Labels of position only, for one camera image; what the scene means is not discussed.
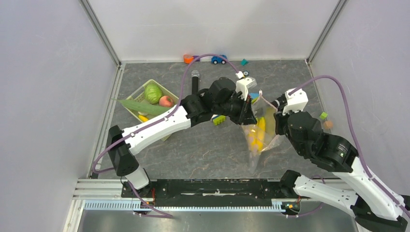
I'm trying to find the white blue green brick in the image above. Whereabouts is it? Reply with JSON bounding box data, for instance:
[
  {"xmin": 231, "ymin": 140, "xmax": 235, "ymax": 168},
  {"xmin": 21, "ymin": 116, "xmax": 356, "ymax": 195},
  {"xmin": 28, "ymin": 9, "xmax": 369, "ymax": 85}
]
[{"xmin": 211, "ymin": 115, "xmax": 226, "ymax": 126}]

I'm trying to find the clear polka dot zip bag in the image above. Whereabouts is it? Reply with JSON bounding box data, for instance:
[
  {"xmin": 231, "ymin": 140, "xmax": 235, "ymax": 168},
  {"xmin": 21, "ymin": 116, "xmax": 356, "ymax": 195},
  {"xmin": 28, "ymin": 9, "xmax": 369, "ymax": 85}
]
[{"xmin": 242, "ymin": 90, "xmax": 284, "ymax": 173}]

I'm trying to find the multicolour brick stack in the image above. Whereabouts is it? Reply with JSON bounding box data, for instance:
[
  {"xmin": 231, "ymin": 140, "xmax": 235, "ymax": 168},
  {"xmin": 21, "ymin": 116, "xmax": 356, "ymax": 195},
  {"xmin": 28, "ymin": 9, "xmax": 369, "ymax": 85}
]
[{"xmin": 249, "ymin": 93, "xmax": 260, "ymax": 104}]

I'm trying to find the teal block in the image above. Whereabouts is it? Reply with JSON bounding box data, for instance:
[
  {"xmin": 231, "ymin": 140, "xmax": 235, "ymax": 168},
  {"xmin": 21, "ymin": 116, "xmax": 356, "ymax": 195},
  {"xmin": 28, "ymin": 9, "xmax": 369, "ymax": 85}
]
[{"xmin": 241, "ymin": 59, "xmax": 249, "ymax": 66}]

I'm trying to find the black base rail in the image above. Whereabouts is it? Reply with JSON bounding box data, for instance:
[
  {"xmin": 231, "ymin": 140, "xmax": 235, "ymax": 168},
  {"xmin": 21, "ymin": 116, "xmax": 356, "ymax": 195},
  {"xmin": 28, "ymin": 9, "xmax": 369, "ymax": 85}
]
[{"xmin": 138, "ymin": 179, "xmax": 299, "ymax": 207}]

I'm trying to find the long green cucumber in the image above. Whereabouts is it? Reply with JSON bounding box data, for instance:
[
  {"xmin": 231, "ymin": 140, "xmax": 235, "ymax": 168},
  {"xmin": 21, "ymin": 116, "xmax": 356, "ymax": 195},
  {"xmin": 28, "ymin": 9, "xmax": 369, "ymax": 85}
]
[{"xmin": 113, "ymin": 99, "xmax": 175, "ymax": 116}]

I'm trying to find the yellow banana bunch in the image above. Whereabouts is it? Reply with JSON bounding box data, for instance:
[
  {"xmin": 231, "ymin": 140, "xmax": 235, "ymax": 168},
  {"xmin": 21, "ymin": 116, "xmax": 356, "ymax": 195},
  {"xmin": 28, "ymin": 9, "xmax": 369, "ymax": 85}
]
[{"xmin": 247, "ymin": 108, "xmax": 276, "ymax": 154}]

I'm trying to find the green cube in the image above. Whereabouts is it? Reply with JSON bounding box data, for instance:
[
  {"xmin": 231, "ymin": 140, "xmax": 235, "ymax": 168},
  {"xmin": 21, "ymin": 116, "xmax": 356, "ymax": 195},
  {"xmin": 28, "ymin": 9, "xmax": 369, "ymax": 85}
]
[{"xmin": 320, "ymin": 112, "xmax": 328, "ymax": 120}]

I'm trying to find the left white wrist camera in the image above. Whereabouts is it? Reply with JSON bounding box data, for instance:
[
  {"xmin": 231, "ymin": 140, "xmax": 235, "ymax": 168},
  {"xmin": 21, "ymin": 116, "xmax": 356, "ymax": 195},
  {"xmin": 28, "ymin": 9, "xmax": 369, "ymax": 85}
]
[{"xmin": 235, "ymin": 71, "xmax": 257, "ymax": 100}]

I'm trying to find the small yellow fruit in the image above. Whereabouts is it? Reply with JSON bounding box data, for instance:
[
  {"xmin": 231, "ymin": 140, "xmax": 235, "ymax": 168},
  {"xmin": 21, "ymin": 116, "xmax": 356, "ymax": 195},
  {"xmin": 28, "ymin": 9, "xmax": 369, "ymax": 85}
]
[{"xmin": 138, "ymin": 115, "xmax": 149, "ymax": 122}]

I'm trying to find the slanted black microphone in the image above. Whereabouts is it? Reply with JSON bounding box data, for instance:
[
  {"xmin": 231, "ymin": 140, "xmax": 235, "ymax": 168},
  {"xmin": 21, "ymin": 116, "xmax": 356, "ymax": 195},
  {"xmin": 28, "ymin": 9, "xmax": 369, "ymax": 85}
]
[{"xmin": 271, "ymin": 98, "xmax": 283, "ymax": 109}]

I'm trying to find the red peach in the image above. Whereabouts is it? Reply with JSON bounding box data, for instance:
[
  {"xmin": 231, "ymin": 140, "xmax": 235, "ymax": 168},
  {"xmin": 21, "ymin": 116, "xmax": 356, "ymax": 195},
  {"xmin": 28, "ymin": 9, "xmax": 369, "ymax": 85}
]
[{"xmin": 159, "ymin": 95, "xmax": 175, "ymax": 108}]

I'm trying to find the tan wooden cube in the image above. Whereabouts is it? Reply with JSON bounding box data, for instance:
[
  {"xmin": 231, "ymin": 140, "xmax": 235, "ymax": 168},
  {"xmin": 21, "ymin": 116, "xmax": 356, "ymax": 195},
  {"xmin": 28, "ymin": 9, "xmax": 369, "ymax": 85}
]
[{"xmin": 323, "ymin": 120, "xmax": 334, "ymax": 130}]

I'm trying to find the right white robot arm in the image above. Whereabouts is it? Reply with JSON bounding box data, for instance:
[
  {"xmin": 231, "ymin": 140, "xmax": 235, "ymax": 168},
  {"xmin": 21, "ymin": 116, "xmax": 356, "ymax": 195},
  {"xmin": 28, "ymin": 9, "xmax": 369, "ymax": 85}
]
[{"xmin": 272, "ymin": 96, "xmax": 410, "ymax": 232}]

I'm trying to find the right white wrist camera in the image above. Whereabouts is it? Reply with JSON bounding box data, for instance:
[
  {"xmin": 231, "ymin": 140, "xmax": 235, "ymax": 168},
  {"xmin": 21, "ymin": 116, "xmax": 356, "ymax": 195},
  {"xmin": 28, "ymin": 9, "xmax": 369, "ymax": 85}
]
[{"xmin": 282, "ymin": 88, "xmax": 308, "ymax": 115}]

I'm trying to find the upright black microphone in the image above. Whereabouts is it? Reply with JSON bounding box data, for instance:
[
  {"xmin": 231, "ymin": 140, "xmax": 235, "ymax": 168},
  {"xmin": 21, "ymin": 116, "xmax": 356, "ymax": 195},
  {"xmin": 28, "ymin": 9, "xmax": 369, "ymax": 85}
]
[{"xmin": 191, "ymin": 70, "xmax": 200, "ymax": 94}]

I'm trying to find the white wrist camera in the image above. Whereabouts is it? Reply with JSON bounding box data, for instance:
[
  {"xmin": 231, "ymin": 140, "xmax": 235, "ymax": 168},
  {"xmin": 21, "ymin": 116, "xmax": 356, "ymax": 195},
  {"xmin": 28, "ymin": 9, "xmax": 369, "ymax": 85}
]
[
  {"xmin": 235, "ymin": 71, "xmax": 257, "ymax": 100},
  {"xmin": 282, "ymin": 88, "xmax": 308, "ymax": 115}
]

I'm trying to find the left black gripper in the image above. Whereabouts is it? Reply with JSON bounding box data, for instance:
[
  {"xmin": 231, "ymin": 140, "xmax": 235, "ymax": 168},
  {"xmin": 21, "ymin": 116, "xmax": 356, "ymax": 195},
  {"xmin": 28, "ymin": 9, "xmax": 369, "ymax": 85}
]
[{"xmin": 214, "ymin": 93, "xmax": 258, "ymax": 127}]

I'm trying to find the blue toy car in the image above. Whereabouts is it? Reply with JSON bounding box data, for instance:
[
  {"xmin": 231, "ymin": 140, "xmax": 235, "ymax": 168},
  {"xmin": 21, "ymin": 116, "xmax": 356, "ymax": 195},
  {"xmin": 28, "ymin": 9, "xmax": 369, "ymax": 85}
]
[{"xmin": 211, "ymin": 55, "xmax": 228, "ymax": 64}]

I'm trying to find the green cabbage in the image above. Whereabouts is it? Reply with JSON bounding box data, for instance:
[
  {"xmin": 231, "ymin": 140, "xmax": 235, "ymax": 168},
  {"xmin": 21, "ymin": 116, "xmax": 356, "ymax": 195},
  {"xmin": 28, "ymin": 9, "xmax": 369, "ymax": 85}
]
[{"xmin": 144, "ymin": 84, "xmax": 162, "ymax": 104}]

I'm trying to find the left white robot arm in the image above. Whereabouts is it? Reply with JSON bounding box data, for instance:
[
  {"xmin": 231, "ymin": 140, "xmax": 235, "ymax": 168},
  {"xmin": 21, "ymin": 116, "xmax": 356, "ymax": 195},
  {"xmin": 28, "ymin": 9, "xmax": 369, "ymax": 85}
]
[{"xmin": 106, "ymin": 77, "xmax": 257, "ymax": 197}]

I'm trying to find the light green plastic basket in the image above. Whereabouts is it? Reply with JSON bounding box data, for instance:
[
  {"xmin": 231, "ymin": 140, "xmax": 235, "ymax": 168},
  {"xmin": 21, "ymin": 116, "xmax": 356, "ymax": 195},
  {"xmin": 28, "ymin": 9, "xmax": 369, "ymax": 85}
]
[{"xmin": 124, "ymin": 79, "xmax": 179, "ymax": 142}]

